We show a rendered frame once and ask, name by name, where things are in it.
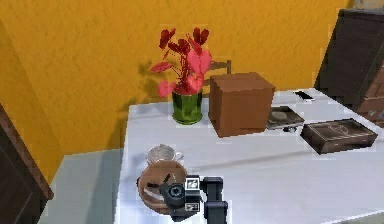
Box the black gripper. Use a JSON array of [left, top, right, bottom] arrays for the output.
[[142, 173, 191, 223]]

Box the clear glass mug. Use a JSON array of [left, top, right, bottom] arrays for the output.
[[145, 143, 185, 165]]

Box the brown round bowl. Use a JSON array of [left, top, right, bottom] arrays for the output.
[[136, 159, 190, 216]]

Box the red plant in green pot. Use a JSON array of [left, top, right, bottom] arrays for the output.
[[149, 27, 214, 126]]

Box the white table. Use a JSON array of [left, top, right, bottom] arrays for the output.
[[114, 87, 384, 224]]

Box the brown cardboard box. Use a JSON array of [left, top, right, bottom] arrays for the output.
[[208, 71, 276, 138]]

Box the dark brown wooden cabinet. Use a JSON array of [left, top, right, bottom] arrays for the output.
[[0, 103, 55, 224]]

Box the wooden chair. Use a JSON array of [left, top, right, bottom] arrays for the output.
[[203, 59, 232, 98]]

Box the grey flat tray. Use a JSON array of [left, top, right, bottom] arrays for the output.
[[266, 105, 306, 133]]

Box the dark brown flat box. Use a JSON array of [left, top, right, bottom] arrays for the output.
[[299, 117, 379, 156]]

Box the reddish brown chest of drawers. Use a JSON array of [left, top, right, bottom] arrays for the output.
[[356, 61, 384, 128]]

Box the dark brown cupboard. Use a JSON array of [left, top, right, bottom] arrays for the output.
[[313, 8, 384, 108]]

